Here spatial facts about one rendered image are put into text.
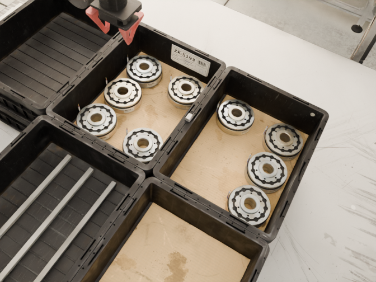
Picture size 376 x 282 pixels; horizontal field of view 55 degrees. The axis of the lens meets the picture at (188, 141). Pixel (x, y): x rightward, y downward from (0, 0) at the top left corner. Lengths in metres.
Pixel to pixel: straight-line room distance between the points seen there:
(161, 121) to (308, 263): 0.54
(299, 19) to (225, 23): 1.38
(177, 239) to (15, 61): 0.70
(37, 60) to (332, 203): 0.96
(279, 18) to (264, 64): 1.42
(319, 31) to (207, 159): 1.98
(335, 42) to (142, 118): 1.97
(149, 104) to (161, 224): 0.35
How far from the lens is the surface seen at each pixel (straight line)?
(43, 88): 1.11
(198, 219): 0.83
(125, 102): 1.01
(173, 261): 0.85
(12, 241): 0.91
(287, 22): 2.78
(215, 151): 0.97
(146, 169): 0.81
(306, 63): 1.46
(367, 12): 2.87
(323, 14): 2.96
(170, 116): 1.02
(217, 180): 0.93
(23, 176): 0.97
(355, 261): 1.12
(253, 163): 0.94
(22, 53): 1.21
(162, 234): 0.86
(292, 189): 0.85
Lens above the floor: 1.65
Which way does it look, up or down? 58 degrees down
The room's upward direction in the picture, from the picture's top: 10 degrees clockwise
